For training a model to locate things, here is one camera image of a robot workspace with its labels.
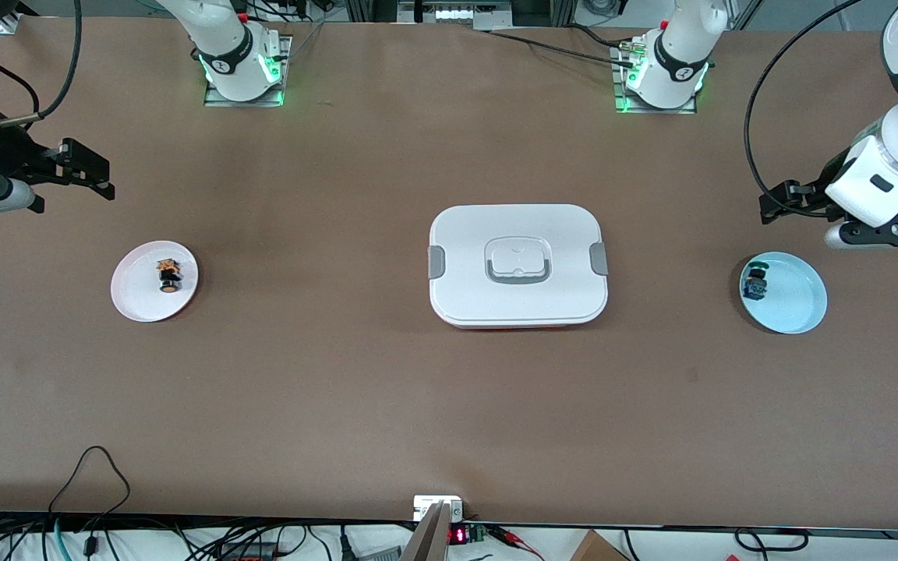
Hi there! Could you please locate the white lidded lunch box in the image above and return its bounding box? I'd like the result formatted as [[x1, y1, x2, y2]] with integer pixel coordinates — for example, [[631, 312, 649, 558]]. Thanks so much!
[[427, 204, 610, 331]]

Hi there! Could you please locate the brown cardboard box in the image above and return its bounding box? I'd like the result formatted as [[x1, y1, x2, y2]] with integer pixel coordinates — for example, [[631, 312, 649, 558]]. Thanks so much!
[[570, 530, 629, 561]]

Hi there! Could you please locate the small white box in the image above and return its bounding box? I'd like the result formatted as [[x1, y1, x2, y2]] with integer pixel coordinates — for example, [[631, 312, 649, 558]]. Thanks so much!
[[413, 496, 464, 521]]

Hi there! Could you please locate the light blue round plate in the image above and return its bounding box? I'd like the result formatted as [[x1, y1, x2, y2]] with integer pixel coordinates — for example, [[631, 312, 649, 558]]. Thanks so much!
[[739, 251, 829, 335]]

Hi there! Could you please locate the white round plate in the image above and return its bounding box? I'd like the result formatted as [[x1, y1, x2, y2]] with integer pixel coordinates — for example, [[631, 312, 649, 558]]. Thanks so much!
[[111, 240, 200, 323]]

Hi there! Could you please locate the grey slanted beam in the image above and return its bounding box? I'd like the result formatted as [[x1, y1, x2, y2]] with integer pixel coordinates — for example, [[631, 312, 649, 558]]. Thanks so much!
[[401, 503, 451, 561]]

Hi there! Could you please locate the blue green push-button switch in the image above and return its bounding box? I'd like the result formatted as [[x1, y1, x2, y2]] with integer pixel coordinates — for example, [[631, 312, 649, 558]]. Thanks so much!
[[743, 263, 771, 302]]

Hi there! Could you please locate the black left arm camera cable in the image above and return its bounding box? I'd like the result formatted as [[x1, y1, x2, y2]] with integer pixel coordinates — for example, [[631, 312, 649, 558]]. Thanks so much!
[[744, 0, 863, 219]]

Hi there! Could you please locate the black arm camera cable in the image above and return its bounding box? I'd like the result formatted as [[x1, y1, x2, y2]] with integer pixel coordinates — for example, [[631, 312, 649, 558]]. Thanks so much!
[[744, 0, 863, 219], [0, 0, 83, 129]]

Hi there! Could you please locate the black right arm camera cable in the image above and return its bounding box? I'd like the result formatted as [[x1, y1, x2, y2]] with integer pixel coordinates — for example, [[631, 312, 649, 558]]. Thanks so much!
[[0, 0, 83, 129]]

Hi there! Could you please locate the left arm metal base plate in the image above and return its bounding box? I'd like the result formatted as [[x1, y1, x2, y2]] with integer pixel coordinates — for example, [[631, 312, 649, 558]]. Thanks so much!
[[613, 43, 698, 115]]

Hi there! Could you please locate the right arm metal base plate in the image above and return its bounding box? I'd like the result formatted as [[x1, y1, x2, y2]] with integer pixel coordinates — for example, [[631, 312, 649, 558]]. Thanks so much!
[[203, 35, 292, 108]]

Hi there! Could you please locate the black cable to arm base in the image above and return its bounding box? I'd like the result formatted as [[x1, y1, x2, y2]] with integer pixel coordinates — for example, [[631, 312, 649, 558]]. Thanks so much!
[[488, 23, 637, 69]]

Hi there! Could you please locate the black looped cable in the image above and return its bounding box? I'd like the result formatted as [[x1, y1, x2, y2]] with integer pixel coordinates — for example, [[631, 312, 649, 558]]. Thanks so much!
[[48, 446, 132, 517]]

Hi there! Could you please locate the black oval cable loop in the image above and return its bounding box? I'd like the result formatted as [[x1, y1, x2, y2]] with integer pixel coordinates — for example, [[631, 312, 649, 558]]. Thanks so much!
[[734, 528, 808, 552]]

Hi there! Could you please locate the grey metal frame panel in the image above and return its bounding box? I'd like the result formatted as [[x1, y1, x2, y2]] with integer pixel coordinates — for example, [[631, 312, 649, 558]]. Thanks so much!
[[398, 0, 514, 26]]

